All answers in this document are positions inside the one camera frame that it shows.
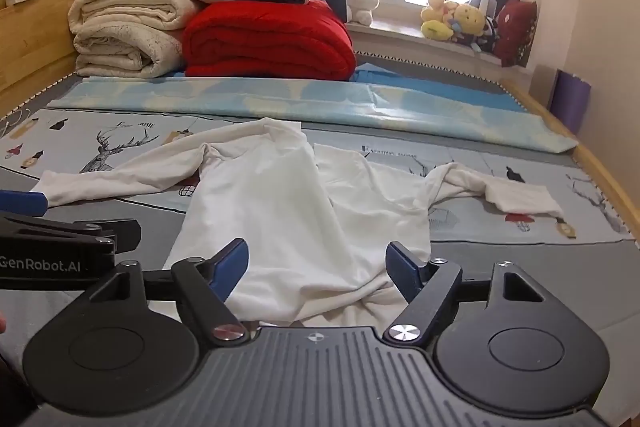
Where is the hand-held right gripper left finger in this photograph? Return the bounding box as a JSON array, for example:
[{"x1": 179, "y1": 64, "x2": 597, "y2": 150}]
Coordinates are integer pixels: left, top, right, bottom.
[{"x1": 85, "y1": 238, "x2": 249, "y2": 344}]

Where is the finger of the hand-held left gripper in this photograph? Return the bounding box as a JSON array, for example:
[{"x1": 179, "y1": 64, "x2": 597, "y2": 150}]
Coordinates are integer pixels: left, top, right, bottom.
[
  {"x1": 0, "y1": 213, "x2": 142, "y2": 253},
  {"x1": 0, "y1": 189, "x2": 49, "y2": 219}
]

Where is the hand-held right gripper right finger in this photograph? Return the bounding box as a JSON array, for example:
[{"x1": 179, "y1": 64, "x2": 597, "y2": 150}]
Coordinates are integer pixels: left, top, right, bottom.
[{"x1": 382, "y1": 241, "x2": 556, "y2": 344}]

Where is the white long-sleeve shirt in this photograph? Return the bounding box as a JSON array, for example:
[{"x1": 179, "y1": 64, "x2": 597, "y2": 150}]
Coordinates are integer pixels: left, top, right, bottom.
[{"x1": 36, "y1": 117, "x2": 565, "y2": 327}]

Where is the grey printed bed sheet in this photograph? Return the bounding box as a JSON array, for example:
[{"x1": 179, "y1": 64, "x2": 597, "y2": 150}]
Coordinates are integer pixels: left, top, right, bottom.
[{"x1": 0, "y1": 107, "x2": 638, "y2": 358}]

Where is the light blue patterned sheet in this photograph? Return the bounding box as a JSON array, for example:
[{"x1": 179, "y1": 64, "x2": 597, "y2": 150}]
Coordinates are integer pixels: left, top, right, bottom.
[{"x1": 47, "y1": 74, "x2": 578, "y2": 152}]

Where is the plain blue sheet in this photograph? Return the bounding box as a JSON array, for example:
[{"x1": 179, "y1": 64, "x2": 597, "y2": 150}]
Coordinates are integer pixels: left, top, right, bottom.
[{"x1": 350, "y1": 62, "x2": 526, "y2": 112}]

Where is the cream folded blanket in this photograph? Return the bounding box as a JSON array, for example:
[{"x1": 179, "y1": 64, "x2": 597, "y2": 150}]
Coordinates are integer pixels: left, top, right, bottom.
[{"x1": 67, "y1": 0, "x2": 201, "y2": 78}]

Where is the red folded blanket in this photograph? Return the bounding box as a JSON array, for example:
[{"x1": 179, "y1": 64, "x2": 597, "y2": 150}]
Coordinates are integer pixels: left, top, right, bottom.
[{"x1": 181, "y1": 0, "x2": 357, "y2": 82}]

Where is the white window sill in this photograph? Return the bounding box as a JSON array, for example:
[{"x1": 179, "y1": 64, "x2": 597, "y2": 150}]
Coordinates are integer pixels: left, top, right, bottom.
[{"x1": 345, "y1": 19, "x2": 506, "y2": 68}]

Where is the purple container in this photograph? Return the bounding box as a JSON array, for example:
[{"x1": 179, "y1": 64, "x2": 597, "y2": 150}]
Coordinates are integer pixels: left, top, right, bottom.
[{"x1": 550, "y1": 69, "x2": 592, "y2": 135}]

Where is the pale yellow plush toy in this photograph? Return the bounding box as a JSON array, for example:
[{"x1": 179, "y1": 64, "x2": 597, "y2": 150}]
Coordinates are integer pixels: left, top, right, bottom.
[{"x1": 420, "y1": 0, "x2": 458, "y2": 40}]

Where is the yellow round plush toy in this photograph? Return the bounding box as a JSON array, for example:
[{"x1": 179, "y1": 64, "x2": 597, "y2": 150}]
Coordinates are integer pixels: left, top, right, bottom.
[{"x1": 452, "y1": 3, "x2": 488, "y2": 38}]

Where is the dark red cushion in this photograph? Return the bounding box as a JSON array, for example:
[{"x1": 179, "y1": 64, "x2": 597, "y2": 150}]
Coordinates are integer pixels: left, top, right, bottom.
[{"x1": 492, "y1": 0, "x2": 540, "y2": 68}]

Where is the white plush toy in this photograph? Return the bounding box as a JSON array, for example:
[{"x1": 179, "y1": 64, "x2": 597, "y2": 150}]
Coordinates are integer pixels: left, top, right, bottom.
[{"x1": 345, "y1": 0, "x2": 379, "y2": 26}]

